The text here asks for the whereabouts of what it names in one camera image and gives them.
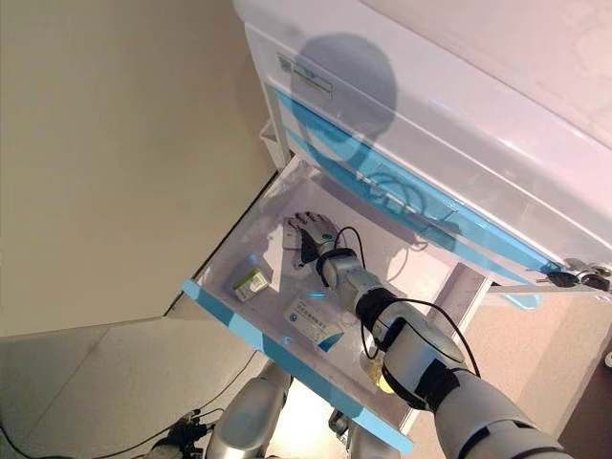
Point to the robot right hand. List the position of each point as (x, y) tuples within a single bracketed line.
[(318, 239)]

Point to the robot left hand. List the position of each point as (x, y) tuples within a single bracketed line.
[(187, 434)]

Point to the purple white medicine box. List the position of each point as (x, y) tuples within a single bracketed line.
[(289, 239)]

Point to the blue fronted cart drawer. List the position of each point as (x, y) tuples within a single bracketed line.
[(287, 363)]

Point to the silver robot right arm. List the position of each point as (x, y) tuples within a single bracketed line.
[(430, 354)]

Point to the small green white medicine box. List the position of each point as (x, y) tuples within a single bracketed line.
[(251, 282)]

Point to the blue white medicine box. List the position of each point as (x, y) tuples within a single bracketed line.
[(311, 322)]

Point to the yellow capped medicine bottle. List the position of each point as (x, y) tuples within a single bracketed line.
[(373, 373)]

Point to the grey robot left leg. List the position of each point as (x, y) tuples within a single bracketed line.
[(248, 416)]

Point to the cart label sticker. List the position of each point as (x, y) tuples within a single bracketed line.
[(306, 74)]

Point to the white medical cart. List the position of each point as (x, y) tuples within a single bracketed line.
[(478, 119)]

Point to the light blue waste bin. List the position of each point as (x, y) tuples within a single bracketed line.
[(521, 300)]

